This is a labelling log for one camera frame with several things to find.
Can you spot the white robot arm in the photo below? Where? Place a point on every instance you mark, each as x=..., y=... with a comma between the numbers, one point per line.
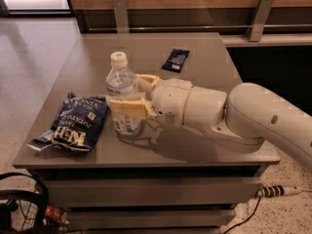
x=241, y=120

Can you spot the grey drawer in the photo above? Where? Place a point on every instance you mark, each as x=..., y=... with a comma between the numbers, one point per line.
x=150, y=219
x=151, y=192

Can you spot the grey drawer cabinet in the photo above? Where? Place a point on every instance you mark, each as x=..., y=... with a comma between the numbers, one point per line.
x=159, y=151

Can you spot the wire mesh basket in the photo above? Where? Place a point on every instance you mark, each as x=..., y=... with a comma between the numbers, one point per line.
x=30, y=212

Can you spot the small dark blue snack packet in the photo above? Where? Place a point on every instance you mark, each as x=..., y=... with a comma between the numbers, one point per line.
x=176, y=60

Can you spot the blue potato chip bag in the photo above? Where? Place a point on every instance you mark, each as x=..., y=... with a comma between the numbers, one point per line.
x=77, y=127

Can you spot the left metal wall bracket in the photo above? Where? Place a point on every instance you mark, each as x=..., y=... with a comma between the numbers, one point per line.
x=121, y=16

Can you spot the upper grey drawer front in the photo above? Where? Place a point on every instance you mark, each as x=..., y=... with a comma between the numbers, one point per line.
x=151, y=192

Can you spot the white power strip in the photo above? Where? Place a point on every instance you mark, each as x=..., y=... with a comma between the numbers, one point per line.
x=277, y=190

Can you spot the clear plastic water bottle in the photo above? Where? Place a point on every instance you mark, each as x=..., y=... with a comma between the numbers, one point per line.
x=122, y=81

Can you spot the black strap handle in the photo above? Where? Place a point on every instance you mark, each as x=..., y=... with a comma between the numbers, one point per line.
x=5, y=211

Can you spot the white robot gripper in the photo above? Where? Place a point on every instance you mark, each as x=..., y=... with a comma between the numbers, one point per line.
x=169, y=98

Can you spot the lower grey drawer front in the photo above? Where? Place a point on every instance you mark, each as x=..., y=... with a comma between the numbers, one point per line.
x=150, y=219

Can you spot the metal wall bracket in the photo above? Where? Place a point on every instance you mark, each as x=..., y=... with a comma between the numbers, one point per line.
x=121, y=16
x=260, y=16

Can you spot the red snack packet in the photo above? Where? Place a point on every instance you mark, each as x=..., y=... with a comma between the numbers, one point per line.
x=56, y=214

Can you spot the right metal wall bracket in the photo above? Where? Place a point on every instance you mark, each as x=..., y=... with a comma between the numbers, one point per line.
x=260, y=16

